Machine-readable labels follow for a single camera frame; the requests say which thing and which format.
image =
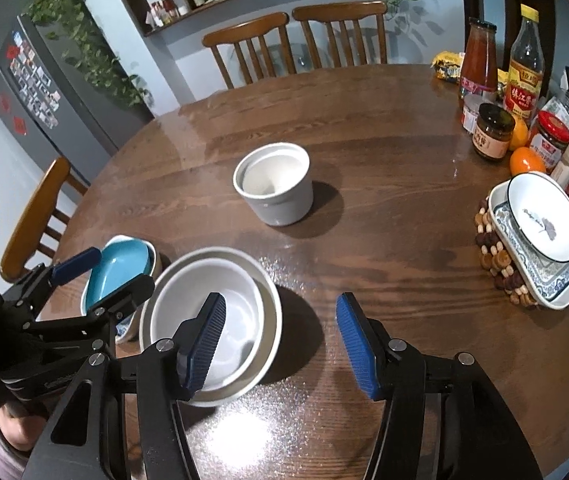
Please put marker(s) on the vinegar bottle yellow cap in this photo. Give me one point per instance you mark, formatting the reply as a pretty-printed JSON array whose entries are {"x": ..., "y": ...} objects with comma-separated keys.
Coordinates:
[{"x": 527, "y": 65}]

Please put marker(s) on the person's left hand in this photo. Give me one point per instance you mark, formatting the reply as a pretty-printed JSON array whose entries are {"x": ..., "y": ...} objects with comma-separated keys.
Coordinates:
[{"x": 23, "y": 432}]

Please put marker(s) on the wooden chair back left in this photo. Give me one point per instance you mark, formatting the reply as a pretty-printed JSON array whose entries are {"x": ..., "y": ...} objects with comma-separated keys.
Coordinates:
[{"x": 249, "y": 41}]

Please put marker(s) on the orange fruit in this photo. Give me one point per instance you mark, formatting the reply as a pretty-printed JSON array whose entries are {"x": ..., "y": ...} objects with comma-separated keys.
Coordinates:
[{"x": 524, "y": 159}]

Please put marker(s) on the yellow snack packet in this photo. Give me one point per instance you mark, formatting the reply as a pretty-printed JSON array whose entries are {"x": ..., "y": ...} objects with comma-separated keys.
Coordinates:
[{"x": 447, "y": 66}]

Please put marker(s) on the wooden chair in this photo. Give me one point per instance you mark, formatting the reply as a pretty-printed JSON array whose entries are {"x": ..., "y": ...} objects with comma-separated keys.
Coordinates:
[
  {"x": 26, "y": 239},
  {"x": 345, "y": 37},
  {"x": 249, "y": 41}
]

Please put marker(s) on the brown sauce jar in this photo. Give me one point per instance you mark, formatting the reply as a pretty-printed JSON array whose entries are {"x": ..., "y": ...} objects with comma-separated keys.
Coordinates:
[{"x": 493, "y": 131}]

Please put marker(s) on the small patterned square plate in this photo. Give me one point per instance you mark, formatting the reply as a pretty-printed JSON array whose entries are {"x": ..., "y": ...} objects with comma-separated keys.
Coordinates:
[{"x": 144, "y": 254}]

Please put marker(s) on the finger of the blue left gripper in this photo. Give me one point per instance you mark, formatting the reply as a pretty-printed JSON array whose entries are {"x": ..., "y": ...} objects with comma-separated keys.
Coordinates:
[
  {"x": 64, "y": 272},
  {"x": 124, "y": 300}
]

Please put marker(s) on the medium white bowl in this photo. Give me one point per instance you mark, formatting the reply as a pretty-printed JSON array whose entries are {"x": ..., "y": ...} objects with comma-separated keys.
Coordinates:
[{"x": 179, "y": 295}]

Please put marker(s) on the large patterned square plate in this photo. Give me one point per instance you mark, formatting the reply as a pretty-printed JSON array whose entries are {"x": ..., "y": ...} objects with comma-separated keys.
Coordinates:
[{"x": 128, "y": 328}]

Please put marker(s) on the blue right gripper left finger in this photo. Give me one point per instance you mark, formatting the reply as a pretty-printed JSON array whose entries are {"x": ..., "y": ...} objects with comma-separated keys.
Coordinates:
[{"x": 196, "y": 341}]

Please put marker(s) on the wooden chair back right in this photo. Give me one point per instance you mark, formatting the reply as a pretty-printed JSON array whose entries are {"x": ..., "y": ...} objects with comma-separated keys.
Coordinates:
[{"x": 345, "y": 37}]

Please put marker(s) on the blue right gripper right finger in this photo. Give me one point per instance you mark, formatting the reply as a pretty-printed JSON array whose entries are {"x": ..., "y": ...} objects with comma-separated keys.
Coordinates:
[{"x": 365, "y": 350}]

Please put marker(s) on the large white bowl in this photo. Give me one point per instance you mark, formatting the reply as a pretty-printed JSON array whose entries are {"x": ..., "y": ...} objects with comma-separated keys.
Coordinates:
[{"x": 272, "y": 333}]

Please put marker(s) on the red sauce bottle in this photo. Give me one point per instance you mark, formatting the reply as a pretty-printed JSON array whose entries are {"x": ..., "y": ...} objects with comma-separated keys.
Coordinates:
[{"x": 479, "y": 72}]

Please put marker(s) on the small white ceramic cup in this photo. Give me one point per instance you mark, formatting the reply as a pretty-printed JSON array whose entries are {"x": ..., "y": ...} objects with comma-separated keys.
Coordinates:
[{"x": 274, "y": 181}]

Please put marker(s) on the grey refrigerator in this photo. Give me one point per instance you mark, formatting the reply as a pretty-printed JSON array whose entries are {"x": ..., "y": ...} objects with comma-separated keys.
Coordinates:
[{"x": 52, "y": 111}]

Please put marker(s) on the blue rimmed rectangular dish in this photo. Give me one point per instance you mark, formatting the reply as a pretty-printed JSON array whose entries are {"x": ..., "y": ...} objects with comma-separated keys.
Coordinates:
[{"x": 547, "y": 280}]

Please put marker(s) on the hanging green vine plant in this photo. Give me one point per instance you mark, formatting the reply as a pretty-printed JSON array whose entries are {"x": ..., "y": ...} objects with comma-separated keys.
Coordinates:
[{"x": 89, "y": 52}]

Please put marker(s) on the round white floral plate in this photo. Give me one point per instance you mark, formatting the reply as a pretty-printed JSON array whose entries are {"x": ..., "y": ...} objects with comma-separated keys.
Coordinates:
[{"x": 540, "y": 209}]

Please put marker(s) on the red lid chili jar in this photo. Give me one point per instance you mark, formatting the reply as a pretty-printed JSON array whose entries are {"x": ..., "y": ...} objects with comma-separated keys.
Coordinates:
[{"x": 549, "y": 138}]

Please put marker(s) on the wooden bead trivet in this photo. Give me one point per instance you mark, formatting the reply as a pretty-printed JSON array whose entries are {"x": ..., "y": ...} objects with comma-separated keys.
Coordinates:
[{"x": 498, "y": 262}]

